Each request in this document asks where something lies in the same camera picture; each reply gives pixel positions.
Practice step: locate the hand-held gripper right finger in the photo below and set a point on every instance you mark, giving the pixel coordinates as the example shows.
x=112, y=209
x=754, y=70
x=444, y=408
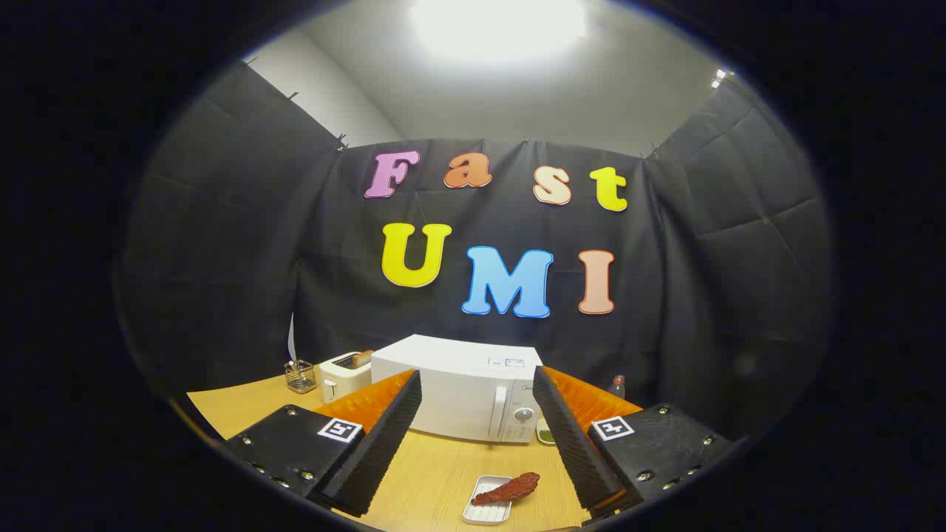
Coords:
x=573, y=443

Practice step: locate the red meat slice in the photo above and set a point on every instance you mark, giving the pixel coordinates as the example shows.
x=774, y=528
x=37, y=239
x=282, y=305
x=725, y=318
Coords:
x=510, y=488

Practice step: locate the clear plastic water bottle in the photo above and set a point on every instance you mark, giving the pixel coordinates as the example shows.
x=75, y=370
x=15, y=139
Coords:
x=618, y=388

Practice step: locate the white bread toaster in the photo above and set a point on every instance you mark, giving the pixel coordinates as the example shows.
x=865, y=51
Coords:
x=344, y=380

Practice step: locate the toast slice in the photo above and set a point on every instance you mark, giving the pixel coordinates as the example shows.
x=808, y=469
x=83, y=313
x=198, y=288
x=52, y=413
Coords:
x=362, y=358

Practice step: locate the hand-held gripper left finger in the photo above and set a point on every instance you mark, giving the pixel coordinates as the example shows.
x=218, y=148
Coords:
x=384, y=451

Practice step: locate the white toaster oven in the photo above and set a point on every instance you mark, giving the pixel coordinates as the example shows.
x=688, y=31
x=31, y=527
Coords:
x=458, y=384

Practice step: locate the small white rectangular plate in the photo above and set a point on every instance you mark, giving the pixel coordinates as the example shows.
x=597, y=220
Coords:
x=484, y=513

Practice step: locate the white divided bean dish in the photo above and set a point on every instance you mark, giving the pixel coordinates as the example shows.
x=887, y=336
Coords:
x=545, y=436

